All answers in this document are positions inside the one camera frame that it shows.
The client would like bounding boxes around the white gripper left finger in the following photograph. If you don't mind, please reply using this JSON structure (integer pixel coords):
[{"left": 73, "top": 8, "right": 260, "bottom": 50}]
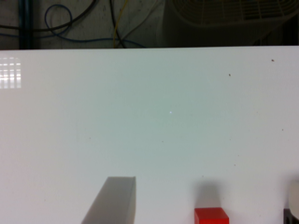
[{"left": 81, "top": 176, "right": 136, "bottom": 224}]

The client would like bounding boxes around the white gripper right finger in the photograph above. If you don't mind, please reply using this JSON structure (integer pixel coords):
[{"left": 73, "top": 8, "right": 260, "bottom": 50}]
[{"left": 289, "top": 181, "right": 299, "bottom": 224}]

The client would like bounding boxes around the red wooden block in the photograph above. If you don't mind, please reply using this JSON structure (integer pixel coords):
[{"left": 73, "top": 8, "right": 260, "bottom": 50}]
[{"left": 194, "top": 207, "right": 230, "bottom": 224}]

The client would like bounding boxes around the black cable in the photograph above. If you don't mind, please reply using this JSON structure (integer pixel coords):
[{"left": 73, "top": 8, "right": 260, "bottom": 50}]
[{"left": 0, "top": 0, "right": 101, "bottom": 33}]

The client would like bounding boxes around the yellow cable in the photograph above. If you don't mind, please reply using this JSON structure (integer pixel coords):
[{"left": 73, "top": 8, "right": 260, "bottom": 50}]
[{"left": 112, "top": 0, "right": 129, "bottom": 49}]

